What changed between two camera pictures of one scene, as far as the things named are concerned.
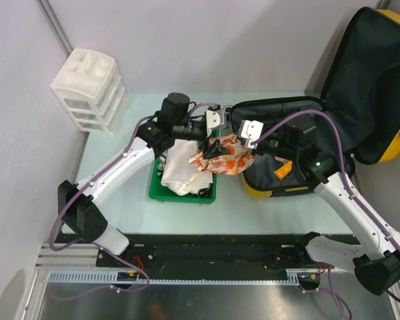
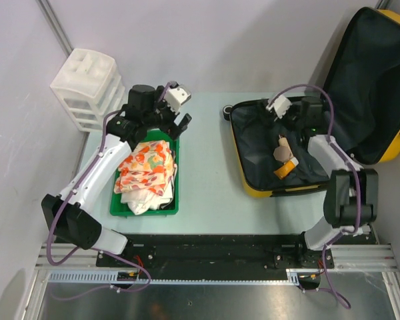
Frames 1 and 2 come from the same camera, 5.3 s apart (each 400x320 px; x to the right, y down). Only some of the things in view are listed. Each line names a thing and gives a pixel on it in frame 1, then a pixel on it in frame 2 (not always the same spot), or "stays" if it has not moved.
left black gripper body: x=189 y=130 → x=162 y=117
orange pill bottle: x=281 y=172 stays
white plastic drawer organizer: x=89 y=85 stays
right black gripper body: x=275 y=145 → x=292 y=118
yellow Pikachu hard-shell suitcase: x=366 y=107 stays
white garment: x=179 y=174 → x=141 y=201
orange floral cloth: x=239 y=160 → x=150 y=166
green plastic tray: x=159 y=193 → x=118 y=208
